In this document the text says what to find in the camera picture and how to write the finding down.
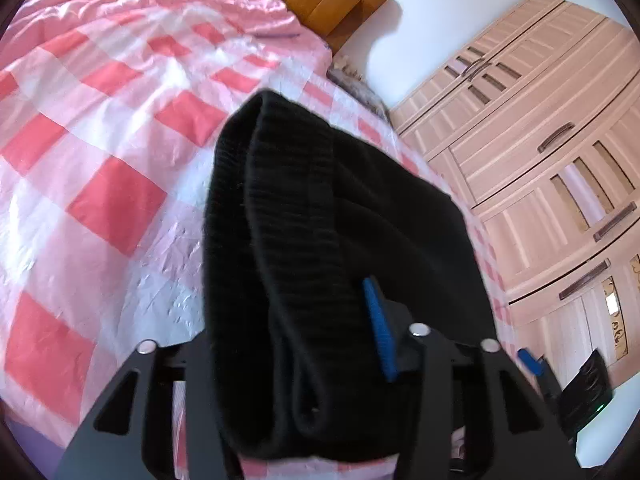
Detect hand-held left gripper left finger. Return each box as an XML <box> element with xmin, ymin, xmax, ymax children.
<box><xmin>52</xmin><ymin>331</ymin><xmax>242</xmax><ymax>480</ymax></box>

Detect black pants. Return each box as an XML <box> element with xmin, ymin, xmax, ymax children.
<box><xmin>202</xmin><ymin>88</ymin><xmax>502</xmax><ymax>462</ymax></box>

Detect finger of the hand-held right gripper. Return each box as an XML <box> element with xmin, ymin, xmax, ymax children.
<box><xmin>517</xmin><ymin>347</ymin><xmax>567</xmax><ymax>403</ymax></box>

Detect light wooden wardrobe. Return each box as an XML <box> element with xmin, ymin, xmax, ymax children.
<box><xmin>390</xmin><ymin>0</ymin><xmax>640</xmax><ymax>388</ymax></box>

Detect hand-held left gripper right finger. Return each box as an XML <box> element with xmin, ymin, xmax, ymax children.
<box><xmin>362</xmin><ymin>276</ymin><xmax>584</xmax><ymax>480</ymax></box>

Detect pink checked quilt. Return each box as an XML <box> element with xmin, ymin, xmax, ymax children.
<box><xmin>20</xmin><ymin>0</ymin><xmax>332</xmax><ymax>126</ymax></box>

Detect pink checked bed sheet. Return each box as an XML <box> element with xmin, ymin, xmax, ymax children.
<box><xmin>0</xmin><ymin>67</ymin><xmax>517</xmax><ymax>480</ymax></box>

